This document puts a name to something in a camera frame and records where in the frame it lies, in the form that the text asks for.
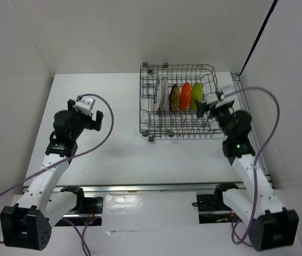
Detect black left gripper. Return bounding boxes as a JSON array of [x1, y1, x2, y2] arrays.
[[67, 99, 103, 140]]

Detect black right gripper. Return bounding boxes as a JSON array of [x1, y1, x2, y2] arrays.
[[195, 98, 233, 137]]

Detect lime green plate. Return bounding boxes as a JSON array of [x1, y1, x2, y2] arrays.
[[190, 82, 203, 110]]

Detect orange plate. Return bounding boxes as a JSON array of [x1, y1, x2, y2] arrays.
[[179, 82, 192, 111]]

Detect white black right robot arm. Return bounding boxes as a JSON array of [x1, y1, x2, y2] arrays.
[[195, 101, 299, 251]]

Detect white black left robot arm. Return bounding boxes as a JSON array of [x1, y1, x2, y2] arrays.
[[0, 97, 104, 251]]

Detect brown patterned plate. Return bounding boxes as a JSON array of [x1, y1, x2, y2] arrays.
[[169, 84, 180, 112]]

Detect white plate teal rim rear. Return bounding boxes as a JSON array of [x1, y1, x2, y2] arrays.
[[158, 77, 168, 111]]

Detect white plate teal rim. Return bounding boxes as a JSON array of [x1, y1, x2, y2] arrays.
[[154, 77, 162, 111], [158, 77, 168, 111]]

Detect white plate teal rim front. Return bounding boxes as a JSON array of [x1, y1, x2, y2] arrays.
[[154, 77, 162, 111]]

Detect black corner strip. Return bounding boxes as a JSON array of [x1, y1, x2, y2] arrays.
[[237, 0, 278, 76]]

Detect grey wire dish rack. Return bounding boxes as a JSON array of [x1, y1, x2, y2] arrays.
[[139, 62, 223, 142]]

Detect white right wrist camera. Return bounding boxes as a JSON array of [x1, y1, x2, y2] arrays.
[[217, 85, 236, 107]]

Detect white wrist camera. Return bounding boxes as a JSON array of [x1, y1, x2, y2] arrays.
[[74, 96, 96, 116], [217, 85, 236, 107]]

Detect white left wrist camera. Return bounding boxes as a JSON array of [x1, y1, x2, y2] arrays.
[[74, 96, 96, 116]]

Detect aluminium right side rail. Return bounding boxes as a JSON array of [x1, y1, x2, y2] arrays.
[[231, 73, 273, 187]]

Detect aluminium rail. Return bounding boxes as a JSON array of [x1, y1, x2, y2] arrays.
[[22, 182, 248, 194], [231, 73, 273, 187]]

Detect aluminium front rail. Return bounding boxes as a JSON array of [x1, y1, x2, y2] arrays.
[[22, 182, 248, 194]]

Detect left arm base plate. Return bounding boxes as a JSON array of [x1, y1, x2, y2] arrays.
[[63, 196, 104, 227]]

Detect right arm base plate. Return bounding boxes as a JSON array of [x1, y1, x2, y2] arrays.
[[192, 194, 236, 224]]

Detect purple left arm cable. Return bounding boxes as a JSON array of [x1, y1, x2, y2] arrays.
[[0, 93, 114, 256]]

